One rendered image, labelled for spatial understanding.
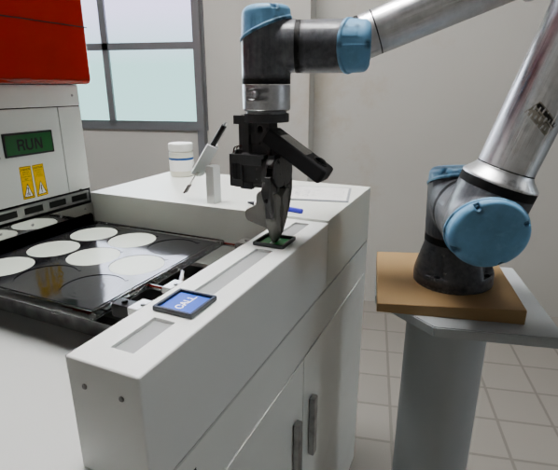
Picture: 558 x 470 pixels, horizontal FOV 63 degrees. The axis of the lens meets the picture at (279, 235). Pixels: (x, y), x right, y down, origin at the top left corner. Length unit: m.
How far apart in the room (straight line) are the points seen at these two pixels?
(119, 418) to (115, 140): 2.54
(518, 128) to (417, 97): 1.81
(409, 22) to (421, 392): 0.70
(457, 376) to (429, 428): 0.14
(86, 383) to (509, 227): 0.59
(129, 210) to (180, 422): 0.71
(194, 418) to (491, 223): 0.49
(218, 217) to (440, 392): 0.58
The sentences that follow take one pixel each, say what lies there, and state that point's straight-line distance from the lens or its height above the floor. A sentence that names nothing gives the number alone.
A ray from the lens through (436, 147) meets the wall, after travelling 2.56.
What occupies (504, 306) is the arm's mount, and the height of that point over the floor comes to 0.85.
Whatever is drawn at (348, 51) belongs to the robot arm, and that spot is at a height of 1.26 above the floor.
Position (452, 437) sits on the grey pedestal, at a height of 0.52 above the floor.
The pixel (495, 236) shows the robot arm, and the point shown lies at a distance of 0.74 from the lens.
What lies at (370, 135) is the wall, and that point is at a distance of 2.53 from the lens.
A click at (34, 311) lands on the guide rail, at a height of 0.84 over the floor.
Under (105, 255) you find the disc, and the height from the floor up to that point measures 0.90.
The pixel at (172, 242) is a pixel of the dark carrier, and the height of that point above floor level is 0.90.
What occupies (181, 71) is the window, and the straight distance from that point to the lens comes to 2.71.
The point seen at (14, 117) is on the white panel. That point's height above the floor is 1.15.
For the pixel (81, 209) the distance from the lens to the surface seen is 1.21.
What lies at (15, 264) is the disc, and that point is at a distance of 0.98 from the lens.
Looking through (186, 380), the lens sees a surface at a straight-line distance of 0.52.
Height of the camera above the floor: 1.21
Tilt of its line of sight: 18 degrees down
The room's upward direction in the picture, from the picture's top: straight up
